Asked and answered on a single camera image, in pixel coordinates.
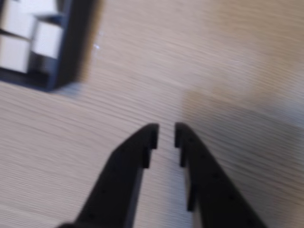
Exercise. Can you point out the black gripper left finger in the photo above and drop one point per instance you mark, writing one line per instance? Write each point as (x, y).
(116, 190)

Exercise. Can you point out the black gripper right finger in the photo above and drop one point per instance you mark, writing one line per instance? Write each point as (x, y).
(213, 197)

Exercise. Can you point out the dark rectangular box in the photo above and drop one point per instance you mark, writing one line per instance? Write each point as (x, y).
(69, 47)

